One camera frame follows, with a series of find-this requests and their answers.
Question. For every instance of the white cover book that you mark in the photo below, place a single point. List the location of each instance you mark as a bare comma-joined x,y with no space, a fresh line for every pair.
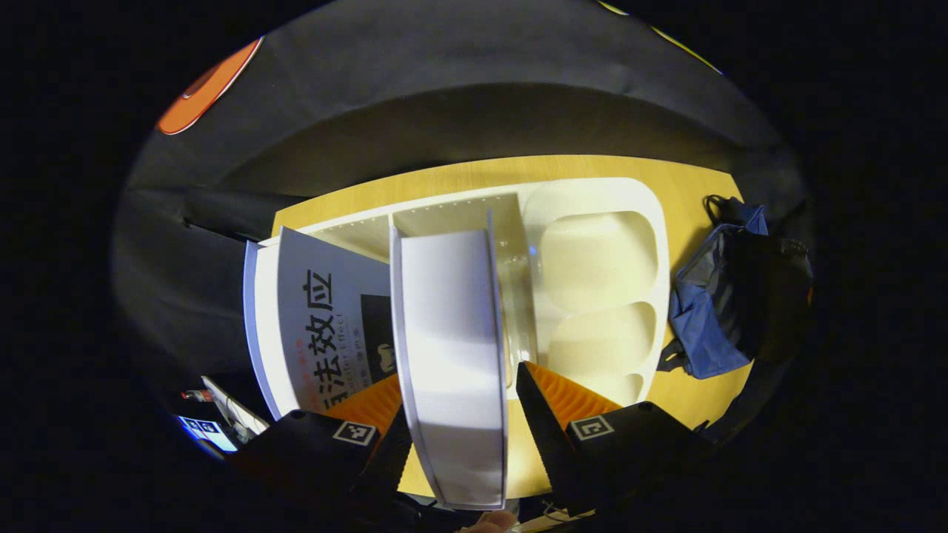
452,355

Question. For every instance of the blue and black schoolbag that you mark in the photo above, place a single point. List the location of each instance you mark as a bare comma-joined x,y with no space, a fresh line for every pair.
703,326

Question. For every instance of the small blue lit panel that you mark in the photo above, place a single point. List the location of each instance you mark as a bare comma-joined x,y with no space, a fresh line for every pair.
207,429

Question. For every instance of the black backdrop cloth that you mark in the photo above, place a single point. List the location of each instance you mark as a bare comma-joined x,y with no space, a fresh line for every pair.
444,59

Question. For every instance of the pale blue cover book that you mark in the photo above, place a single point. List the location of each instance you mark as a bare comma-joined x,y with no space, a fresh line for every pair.
326,318

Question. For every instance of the white flat strip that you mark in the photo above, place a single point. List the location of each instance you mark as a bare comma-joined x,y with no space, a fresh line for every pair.
237,414

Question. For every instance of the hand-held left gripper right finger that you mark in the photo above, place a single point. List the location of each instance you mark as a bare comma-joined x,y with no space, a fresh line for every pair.
544,437

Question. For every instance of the white plastic bookshelf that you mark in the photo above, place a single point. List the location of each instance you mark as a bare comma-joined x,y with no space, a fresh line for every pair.
600,259

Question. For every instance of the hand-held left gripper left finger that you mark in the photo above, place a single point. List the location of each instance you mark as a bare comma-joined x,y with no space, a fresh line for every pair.
385,459

